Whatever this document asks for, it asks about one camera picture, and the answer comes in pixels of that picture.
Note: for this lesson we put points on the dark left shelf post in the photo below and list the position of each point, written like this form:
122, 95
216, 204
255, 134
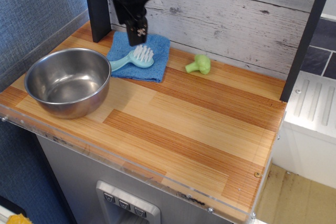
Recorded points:
99, 18

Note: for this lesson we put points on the light blue dish brush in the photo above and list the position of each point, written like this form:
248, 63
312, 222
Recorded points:
141, 56

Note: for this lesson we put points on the silver metal bowl pan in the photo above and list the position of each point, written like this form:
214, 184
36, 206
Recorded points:
69, 83

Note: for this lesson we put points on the silver dispenser button panel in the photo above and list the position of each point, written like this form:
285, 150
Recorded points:
119, 206

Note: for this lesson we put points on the blue microfiber cloth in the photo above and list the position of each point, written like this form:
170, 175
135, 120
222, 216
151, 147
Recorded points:
120, 48

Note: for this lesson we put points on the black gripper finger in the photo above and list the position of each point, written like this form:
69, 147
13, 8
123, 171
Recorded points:
137, 31

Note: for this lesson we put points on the grey toy cabinet front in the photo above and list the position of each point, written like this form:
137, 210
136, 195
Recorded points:
77, 173

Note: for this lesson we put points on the clear acrylic edge guard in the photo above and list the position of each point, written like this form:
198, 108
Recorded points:
210, 156

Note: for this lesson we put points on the green toy broccoli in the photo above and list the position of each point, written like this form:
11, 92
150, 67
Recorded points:
201, 63

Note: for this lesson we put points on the dark right shelf post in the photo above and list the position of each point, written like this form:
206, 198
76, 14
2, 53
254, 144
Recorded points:
306, 38

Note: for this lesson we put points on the dark shelf post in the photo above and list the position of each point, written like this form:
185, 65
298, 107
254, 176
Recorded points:
99, 18
306, 38

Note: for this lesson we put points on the white toy sink drainboard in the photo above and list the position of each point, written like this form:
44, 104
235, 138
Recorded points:
306, 139

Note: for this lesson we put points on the yellow object at corner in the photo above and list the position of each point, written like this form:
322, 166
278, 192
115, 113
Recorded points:
18, 219

